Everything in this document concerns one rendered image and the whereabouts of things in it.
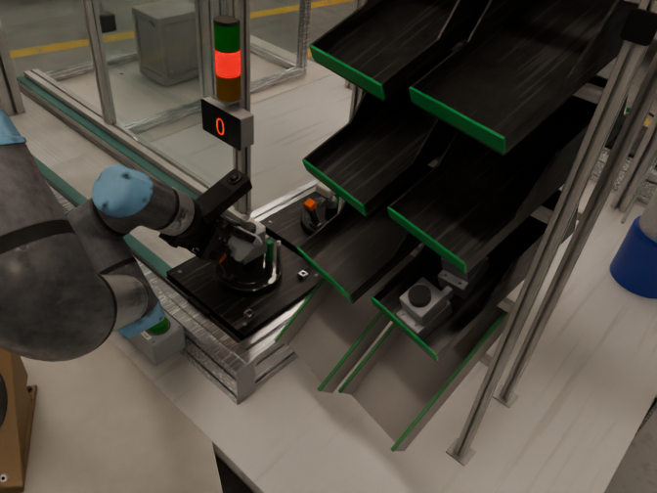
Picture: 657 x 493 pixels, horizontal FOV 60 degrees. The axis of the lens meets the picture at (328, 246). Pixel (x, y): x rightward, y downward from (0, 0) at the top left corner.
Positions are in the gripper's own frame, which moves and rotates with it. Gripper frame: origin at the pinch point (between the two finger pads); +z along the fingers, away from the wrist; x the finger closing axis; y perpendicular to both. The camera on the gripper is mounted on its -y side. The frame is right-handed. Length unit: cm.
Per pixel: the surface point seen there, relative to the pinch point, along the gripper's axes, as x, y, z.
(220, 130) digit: -18.8, -14.5, -2.0
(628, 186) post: 44, -64, 87
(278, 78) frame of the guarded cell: -81, -47, 76
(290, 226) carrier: -5.5, -4.5, 19.8
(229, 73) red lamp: -16.9, -24.5, -9.9
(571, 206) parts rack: 53, -26, -22
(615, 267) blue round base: 54, -38, 67
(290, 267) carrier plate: 4.6, 2.5, 12.5
